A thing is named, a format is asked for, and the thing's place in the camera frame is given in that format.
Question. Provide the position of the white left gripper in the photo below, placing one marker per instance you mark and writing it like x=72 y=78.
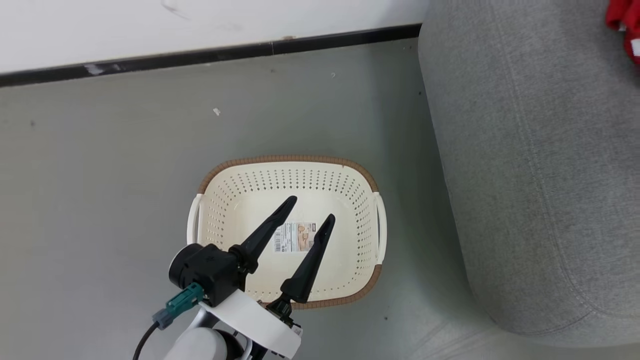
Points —
x=255 y=320

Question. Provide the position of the cream perforated laundry basket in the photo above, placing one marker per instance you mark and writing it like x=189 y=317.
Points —
x=240 y=200

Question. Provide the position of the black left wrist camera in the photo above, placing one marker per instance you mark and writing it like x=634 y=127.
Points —
x=205 y=270

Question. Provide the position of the grey fabric sofa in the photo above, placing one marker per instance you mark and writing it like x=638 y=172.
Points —
x=525 y=175

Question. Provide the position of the printed paper label sticker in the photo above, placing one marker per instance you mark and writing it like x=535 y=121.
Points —
x=300 y=237

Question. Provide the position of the black wall baseboard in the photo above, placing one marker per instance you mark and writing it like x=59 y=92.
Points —
x=200 y=55

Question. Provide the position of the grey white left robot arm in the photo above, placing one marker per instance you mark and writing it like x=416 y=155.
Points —
x=200 y=347

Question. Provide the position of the red shorts with white stripe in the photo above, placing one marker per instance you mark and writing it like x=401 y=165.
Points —
x=625 y=20

